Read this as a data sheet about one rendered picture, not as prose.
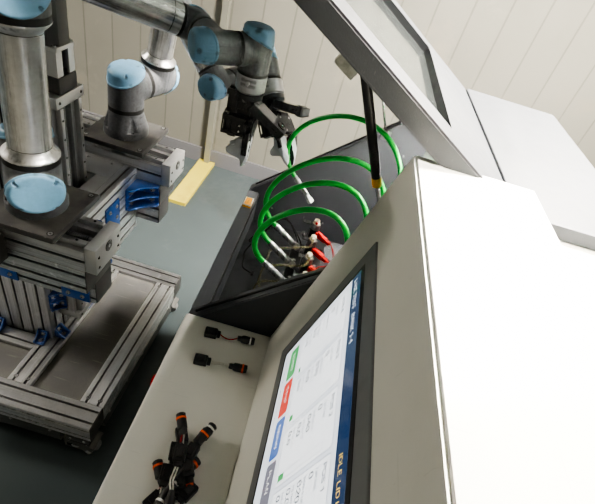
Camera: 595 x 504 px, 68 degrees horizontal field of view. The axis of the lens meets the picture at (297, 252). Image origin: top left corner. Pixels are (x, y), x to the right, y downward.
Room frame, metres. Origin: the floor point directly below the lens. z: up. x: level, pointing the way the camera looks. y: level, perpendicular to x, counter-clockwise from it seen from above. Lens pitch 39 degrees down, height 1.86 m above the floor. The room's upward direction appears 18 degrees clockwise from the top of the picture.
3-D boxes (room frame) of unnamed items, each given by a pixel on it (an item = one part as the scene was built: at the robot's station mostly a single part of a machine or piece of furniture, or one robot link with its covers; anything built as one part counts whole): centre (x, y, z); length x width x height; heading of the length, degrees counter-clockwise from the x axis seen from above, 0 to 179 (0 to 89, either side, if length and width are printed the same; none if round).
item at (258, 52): (1.07, 0.24, 1.53); 0.09 x 0.08 x 0.11; 129
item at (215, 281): (1.07, 0.21, 0.87); 0.62 x 0.04 x 0.16; 2
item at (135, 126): (1.36, 0.71, 1.09); 0.15 x 0.15 x 0.10
